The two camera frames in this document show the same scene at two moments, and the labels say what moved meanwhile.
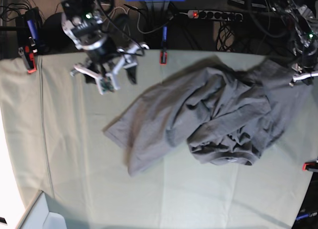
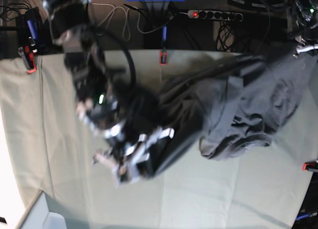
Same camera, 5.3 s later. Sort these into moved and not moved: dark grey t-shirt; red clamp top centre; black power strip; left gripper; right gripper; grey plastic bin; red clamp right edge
Moved: dark grey t-shirt; left gripper; right gripper
Not moved: red clamp top centre; red clamp right edge; grey plastic bin; black power strip
